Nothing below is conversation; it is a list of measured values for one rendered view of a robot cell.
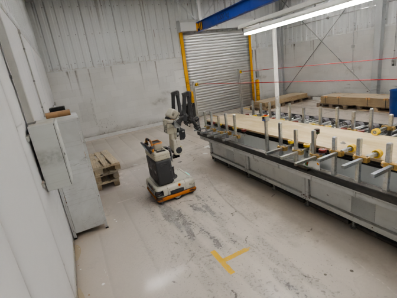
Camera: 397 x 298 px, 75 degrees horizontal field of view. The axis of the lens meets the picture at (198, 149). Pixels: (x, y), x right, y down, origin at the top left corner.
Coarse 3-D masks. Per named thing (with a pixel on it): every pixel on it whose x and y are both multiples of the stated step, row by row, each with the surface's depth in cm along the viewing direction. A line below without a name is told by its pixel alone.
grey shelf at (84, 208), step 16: (64, 128) 311; (80, 128) 319; (64, 144) 315; (80, 144) 323; (80, 160) 327; (80, 176) 331; (64, 192) 326; (80, 192) 335; (96, 192) 344; (64, 208) 330; (80, 208) 339; (96, 208) 348; (80, 224) 343; (96, 224) 353
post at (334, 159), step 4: (332, 140) 260; (336, 140) 258; (332, 144) 261; (336, 144) 259; (332, 148) 262; (336, 148) 261; (336, 156) 263; (332, 160) 266; (336, 160) 265; (332, 164) 267; (336, 164) 266; (332, 168) 268; (336, 168) 267; (332, 172) 269; (336, 172) 269
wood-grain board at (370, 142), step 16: (240, 128) 433; (256, 128) 414; (272, 128) 401; (288, 128) 388; (304, 128) 377; (320, 128) 366; (336, 128) 356; (320, 144) 303; (368, 144) 283; (384, 144) 277; (384, 160) 239
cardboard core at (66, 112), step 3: (57, 111) 352; (60, 111) 352; (63, 111) 353; (66, 111) 355; (69, 111) 356; (45, 114) 345; (48, 114) 346; (51, 114) 347; (54, 114) 349; (57, 114) 350; (60, 114) 352; (63, 114) 354; (66, 114) 355; (69, 114) 358; (48, 117) 347; (51, 117) 348; (54, 117) 351
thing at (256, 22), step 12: (312, 0) 276; (324, 0) 264; (276, 12) 322; (288, 12) 314; (252, 24) 366; (276, 48) 427; (276, 60) 432; (276, 72) 437; (276, 84) 442; (276, 96) 448; (276, 108) 455
